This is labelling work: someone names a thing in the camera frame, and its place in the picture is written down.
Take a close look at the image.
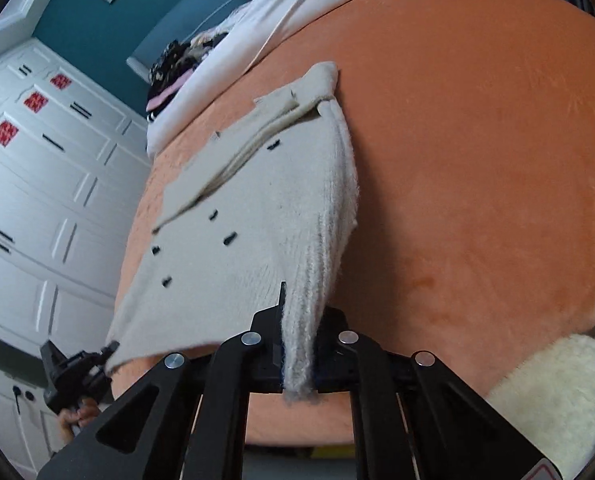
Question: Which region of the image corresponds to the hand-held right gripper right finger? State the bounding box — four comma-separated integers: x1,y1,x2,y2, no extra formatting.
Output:
315,307,564,480

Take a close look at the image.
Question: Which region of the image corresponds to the teal headboard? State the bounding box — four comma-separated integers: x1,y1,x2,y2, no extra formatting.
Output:
126,0,298,111

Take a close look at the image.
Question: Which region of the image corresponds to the pile of dark clothes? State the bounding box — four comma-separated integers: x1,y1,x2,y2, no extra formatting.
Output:
145,31,231,123

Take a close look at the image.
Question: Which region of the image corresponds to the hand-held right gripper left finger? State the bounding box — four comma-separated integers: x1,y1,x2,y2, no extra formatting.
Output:
38,282,286,480

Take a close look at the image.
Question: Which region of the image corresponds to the cream fluffy rug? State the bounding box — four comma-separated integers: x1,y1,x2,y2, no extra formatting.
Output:
485,334,595,480

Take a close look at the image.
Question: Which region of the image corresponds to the beige knit cardigan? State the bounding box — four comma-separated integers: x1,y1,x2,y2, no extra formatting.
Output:
105,61,361,405

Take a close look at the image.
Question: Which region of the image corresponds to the person's left hand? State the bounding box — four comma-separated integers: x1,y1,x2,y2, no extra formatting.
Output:
58,401,101,446

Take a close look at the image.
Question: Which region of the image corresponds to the orange plush blanket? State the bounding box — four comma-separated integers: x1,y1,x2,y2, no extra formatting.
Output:
105,0,595,448

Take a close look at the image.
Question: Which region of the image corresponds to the white quilt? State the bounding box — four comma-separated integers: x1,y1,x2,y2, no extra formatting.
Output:
145,0,433,158

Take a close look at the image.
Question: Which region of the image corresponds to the white door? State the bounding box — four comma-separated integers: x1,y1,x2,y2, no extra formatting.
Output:
0,360,66,471

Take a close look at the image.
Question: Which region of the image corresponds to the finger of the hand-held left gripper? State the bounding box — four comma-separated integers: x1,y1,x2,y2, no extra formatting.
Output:
80,341,121,376

